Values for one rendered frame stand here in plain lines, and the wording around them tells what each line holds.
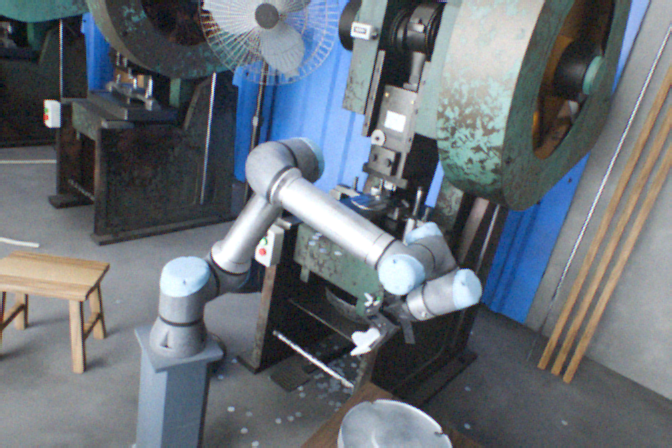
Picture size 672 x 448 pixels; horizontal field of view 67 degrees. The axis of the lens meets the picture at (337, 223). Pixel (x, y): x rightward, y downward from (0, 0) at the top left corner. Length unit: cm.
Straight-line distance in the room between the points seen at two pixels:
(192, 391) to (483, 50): 113
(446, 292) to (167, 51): 194
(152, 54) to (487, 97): 176
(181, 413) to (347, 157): 222
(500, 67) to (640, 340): 196
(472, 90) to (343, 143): 216
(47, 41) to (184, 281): 341
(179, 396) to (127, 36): 163
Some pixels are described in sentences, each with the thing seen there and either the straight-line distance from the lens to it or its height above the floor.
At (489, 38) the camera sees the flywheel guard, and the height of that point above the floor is 136.
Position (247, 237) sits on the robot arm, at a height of 78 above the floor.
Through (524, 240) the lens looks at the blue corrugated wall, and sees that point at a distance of 285.
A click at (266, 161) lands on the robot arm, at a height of 103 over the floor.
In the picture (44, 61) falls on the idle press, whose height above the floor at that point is 63.
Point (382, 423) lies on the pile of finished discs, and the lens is 144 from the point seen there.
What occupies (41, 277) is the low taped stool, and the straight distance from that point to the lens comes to 202.
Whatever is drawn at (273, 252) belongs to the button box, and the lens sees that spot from 179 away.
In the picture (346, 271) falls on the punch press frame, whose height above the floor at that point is 57.
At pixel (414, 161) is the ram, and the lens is 175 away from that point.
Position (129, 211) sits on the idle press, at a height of 14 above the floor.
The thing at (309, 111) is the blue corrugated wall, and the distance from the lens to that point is 356.
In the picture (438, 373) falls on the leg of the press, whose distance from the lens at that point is 232.
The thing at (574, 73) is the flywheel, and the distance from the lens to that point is 150.
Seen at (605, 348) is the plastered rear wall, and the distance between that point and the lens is 295.
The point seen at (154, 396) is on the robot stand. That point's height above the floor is 33.
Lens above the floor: 133
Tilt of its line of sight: 21 degrees down
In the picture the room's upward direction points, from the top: 12 degrees clockwise
